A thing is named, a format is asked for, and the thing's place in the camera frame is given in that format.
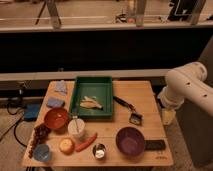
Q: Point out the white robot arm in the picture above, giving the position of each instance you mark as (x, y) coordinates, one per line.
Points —
(185, 82)

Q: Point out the red bowl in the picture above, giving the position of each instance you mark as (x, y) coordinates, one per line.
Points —
(56, 118)

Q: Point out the black handled brush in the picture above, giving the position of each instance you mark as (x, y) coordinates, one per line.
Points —
(135, 118)

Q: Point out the yellow apple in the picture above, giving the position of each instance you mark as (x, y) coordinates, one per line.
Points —
(66, 146)

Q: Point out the black rectangular block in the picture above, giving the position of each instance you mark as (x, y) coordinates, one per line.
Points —
(155, 145)

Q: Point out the blue sponge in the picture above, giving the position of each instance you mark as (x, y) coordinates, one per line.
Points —
(54, 102)

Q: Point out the white cup with stick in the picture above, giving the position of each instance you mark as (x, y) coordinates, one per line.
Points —
(76, 128)

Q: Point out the blue plastic cup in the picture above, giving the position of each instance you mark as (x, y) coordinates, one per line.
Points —
(42, 153)

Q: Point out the dark red grape bunch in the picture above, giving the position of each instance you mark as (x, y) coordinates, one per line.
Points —
(40, 134)

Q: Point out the small metal cup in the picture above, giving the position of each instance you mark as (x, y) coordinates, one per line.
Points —
(99, 151)

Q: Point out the light blue crumpled cloth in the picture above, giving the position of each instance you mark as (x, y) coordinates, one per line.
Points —
(61, 87)

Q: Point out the purple bowl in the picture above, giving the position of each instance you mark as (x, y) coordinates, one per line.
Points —
(130, 141)

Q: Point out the orange carrot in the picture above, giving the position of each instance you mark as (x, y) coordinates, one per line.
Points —
(86, 143)

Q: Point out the green plastic tray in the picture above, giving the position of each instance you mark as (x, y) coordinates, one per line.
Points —
(98, 88)

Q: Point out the peeled yellow banana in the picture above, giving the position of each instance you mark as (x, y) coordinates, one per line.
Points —
(90, 103)

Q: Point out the wooden folding table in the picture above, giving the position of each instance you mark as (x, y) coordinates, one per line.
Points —
(138, 93)

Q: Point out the blue power box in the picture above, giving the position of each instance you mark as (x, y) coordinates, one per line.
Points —
(31, 112)

